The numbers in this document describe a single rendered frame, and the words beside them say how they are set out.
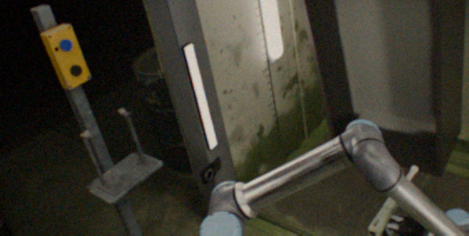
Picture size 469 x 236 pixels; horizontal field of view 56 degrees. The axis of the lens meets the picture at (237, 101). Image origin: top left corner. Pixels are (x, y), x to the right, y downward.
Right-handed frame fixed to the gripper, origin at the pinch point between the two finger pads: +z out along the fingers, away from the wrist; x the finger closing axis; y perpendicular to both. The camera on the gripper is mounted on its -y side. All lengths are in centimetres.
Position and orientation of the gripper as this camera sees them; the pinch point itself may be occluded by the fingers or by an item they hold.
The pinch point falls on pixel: (383, 219)
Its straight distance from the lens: 215.4
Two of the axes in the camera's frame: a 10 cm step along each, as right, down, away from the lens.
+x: 6.0, -5.1, 6.1
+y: 2.6, 8.5, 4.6
